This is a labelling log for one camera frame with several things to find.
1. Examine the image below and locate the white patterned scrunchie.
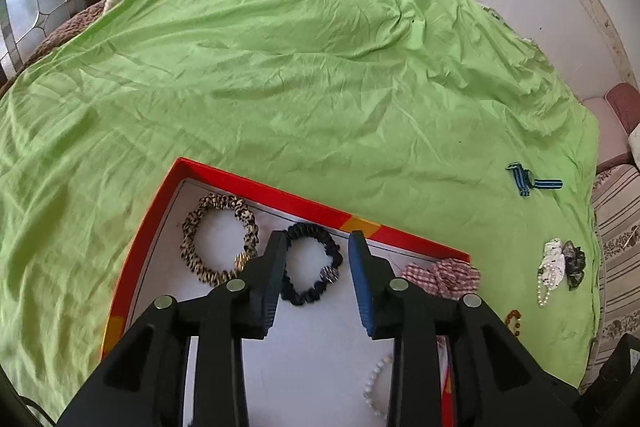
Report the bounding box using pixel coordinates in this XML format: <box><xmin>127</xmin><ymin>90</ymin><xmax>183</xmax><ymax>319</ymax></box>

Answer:
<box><xmin>537</xmin><ymin>239</ymin><xmax>565</xmax><ymax>308</ymax></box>

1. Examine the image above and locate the red white checked scrunchie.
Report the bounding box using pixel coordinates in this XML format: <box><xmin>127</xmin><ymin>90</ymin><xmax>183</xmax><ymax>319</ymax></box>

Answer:
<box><xmin>400</xmin><ymin>258</ymin><xmax>480</xmax><ymax>300</ymax></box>

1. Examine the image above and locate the black scrunchie with charm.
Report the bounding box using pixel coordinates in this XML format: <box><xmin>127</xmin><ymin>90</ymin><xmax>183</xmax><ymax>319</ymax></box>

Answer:
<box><xmin>280</xmin><ymin>222</ymin><xmax>344</xmax><ymax>307</ymax></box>

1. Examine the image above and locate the leopard print scrunchie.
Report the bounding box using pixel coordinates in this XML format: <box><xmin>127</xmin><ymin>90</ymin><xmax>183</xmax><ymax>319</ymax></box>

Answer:
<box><xmin>180</xmin><ymin>193</ymin><xmax>259</xmax><ymax>288</ymax></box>

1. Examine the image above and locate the white pearl bracelet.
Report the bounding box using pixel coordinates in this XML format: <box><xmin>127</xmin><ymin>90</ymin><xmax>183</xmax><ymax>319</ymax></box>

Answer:
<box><xmin>362</xmin><ymin>353</ymin><xmax>396</xmax><ymax>423</ymax></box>

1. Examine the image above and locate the red and white tray box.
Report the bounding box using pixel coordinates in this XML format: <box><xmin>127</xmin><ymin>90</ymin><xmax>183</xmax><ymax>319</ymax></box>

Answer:
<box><xmin>101</xmin><ymin>158</ymin><xmax>469</xmax><ymax>426</ymax></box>

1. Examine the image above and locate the green bed sheet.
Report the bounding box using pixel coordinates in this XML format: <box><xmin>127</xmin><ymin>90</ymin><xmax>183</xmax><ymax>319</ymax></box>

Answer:
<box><xmin>1</xmin><ymin>0</ymin><xmax>600</xmax><ymax>414</ymax></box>

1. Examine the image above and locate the black sheer scrunchie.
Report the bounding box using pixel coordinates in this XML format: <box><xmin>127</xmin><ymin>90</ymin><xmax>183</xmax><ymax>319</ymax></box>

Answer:
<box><xmin>562</xmin><ymin>241</ymin><xmax>586</xmax><ymax>291</ymax></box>

